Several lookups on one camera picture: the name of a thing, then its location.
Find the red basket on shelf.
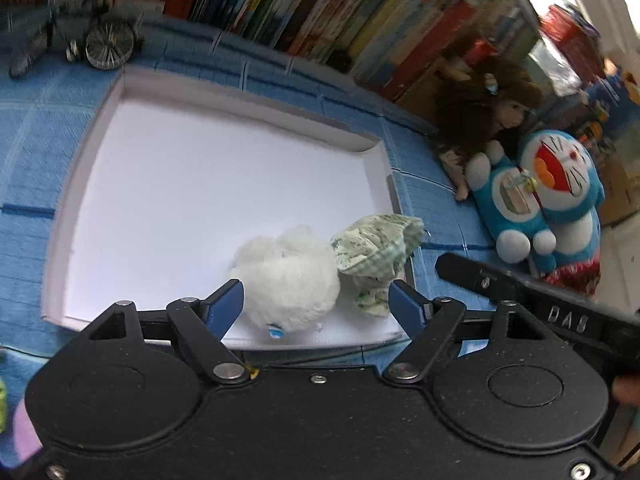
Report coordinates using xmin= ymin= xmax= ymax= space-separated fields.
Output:
xmin=540 ymin=4 xmax=605 ymax=84

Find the white fluffy plush ball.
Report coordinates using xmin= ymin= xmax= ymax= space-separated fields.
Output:
xmin=229 ymin=226 xmax=341 ymax=339

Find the white cardboard box tray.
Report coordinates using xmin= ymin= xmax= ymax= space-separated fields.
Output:
xmin=41 ymin=66 xmax=399 ymax=330

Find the blue Doraemon plush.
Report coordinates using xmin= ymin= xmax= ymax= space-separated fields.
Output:
xmin=464 ymin=130 xmax=605 ymax=275

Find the blue checked tablecloth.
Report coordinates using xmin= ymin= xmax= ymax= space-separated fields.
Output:
xmin=1 ymin=15 xmax=494 ymax=402

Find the miniature black bicycle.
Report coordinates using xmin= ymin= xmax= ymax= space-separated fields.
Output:
xmin=8 ymin=3 xmax=143 ymax=79

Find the brown haired monkey doll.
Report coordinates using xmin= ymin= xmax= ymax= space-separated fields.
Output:
xmin=430 ymin=58 xmax=542 ymax=202

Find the row of upright books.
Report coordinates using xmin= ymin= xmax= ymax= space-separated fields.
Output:
xmin=165 ymin=0 xmax=540 ymax=101

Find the green checked fabric pouch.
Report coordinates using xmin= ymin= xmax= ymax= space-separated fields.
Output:
xmin=330 ymin=214 xmax=425 ymax=318

